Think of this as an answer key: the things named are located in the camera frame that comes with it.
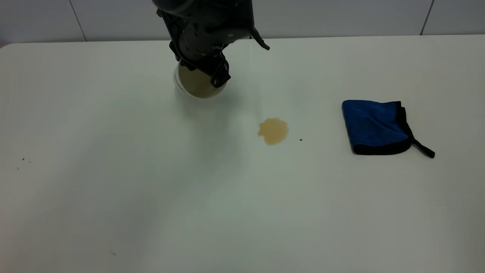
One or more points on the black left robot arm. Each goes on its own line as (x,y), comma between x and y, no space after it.
(201,7)

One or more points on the brown coffee spill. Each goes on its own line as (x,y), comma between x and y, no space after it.
(273,131)

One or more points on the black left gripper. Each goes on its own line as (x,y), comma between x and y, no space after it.
(201,41)

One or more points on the white paper coffee cup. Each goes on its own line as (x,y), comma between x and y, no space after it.
(197,85)

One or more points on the blue microfiber cloth black edge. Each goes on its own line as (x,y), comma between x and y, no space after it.
(373,123)

